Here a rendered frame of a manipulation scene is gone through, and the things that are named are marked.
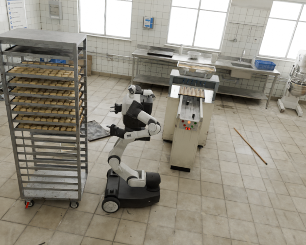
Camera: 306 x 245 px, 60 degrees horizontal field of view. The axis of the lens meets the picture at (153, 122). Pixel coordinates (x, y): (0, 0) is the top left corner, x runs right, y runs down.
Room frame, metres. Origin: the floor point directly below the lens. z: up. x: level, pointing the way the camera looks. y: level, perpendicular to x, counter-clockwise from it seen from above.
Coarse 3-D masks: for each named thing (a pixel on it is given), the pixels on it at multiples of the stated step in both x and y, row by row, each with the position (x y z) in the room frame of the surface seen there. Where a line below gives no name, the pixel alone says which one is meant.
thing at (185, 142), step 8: (184, 104) 3.56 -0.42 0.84; (192, 104) 3.59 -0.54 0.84; (184, 112) 3.26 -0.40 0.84; (192, 112) 3.29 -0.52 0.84; (176, 120) 3.09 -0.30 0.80; (176, 128) 3.08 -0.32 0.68; (200, 128) 3.06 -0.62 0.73; (176, 136) 3.08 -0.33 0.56; (184, 136) 3.07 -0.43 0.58; (192, 136) 3.06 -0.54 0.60; (176, 144) 3.08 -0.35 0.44; (184, 144) 3.07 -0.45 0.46; (192, 144) 3.06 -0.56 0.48; (176, 152) 3.08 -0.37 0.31; (184, 152) 3.07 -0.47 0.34; (192, 152) 3.06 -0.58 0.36; (176, 160) 3.08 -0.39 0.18; (184, 160) 3.07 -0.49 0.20; (192, 160) 3.06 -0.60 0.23; (176, 168) 3.11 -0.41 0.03; (184, 168) 3.09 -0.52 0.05; (192, 168) 3.06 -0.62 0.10
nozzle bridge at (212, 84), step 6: (174, 72) 3.94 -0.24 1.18; (174, 78) 3.87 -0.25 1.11; (180, 78) 3.86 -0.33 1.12; (186, 78) 3.77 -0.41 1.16; (192, 78) 3.76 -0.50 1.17; (198, 78) 3.77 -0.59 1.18; (204, 78) 3.81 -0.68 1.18; (210, 78) 3.84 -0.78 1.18; (216, 78) 3.88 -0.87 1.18; (174, 84) 3.82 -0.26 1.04; (180, 84) 3.81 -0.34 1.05; (186, 84) 3.85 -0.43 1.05; (192, 84) 3.84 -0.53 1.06; (198, 84) 3.83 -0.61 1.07; (210, 84) 3.82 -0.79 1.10; (216, 84) 3.72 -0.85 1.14; (216, 90) 3.72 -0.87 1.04
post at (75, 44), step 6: (78, 90) 2.20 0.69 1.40; (78, 96) 2.19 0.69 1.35; (78, 102) 2.19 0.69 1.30; (78, 108) 2.18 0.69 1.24; (78, 114) 2.18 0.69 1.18; (78, 120) 2.18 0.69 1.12; (78, 126) 2.18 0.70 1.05; (78, 132) 2.18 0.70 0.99; (78, 138) 2.18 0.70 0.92; (78, 144) 2.18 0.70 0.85; (78, 150) 2.18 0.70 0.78; (78, 156) 2.18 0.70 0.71; (78, 162) 2.18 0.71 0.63; (78, 168) 2.18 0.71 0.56; (78, 174) 2.18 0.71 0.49; (78, 180) 2.18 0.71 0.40; (78, 186) 2.18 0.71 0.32; (78, 192) 2.18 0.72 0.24; (78, 198) 2.18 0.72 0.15
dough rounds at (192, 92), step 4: (180, 88) 4.04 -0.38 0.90; (184, 88) 4.06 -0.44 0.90; (188, 88) 4.06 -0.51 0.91; (192, 88) 4.06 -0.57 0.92; (196, 88) 4.10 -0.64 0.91; (180, 92) 3.80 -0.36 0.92; (184, 92) 3.84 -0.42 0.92; (188, 92) 3.85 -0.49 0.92; (192, 92) 3.88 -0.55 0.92; (196, 92) 3.89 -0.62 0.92; (200, 92) 3.93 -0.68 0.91; (196, 96) 3.76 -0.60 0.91; (200, 96) 3.76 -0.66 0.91
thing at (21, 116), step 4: (80, 108) 2.55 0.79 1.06; (80, 112) 2.49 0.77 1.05; (20, 116) 2.24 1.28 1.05; (24, 116) 2.27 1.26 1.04; (28, 116) 2.25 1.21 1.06; (32, 116) 2.26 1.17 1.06; (36, 116) 2.27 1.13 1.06; (40, 116) 2.27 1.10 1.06; (44, 116) 2.28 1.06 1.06; (48, 116) 2.33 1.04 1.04; (52, 116) 2.30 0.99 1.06; (32, 120) 2.20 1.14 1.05; (36, 120) 2.20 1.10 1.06; (40, 120) 2.23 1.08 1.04; (44, 120) 2.21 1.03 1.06; (48, 120) 2.21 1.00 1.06; (52, 120) 2.26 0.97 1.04; (56, 120) 2.23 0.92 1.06; (60, 120) 2.24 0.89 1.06; (64, 120) 2.25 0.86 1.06; (68, 120) 2.26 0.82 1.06; (72, 120) 2.27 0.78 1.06
